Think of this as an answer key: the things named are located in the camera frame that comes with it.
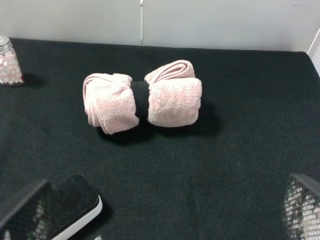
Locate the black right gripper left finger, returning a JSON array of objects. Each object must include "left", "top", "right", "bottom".
[{"left": 0, "top": 179, "right": 53, "bottom": 240}]

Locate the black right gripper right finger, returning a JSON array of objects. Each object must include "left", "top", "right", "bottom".
[{"left": 282, "top": 173, "right": 320, "bottom": 240}]

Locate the jar of pink beads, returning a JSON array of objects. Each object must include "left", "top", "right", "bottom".
[{"left": 0, "top": 35, "right": 25, "bottom": 86}]

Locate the black white phone-like device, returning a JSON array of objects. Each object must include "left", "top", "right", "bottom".
[{"left": 51, "top": 174, "right": 103, "bottom": 240}]

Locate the black table cloth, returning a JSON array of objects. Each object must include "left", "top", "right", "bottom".
[{"left": 0, "top": 39, "right": 320, "bottom": 240}]

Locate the black hair band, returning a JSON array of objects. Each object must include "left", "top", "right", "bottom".
[{"left": 131, "top": 81, "right": 150, "bottom": 119}]

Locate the pink rolled towel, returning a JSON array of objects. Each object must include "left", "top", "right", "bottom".
[{"left": 82, "top": 59, "right": 202, "bottom": 135}]

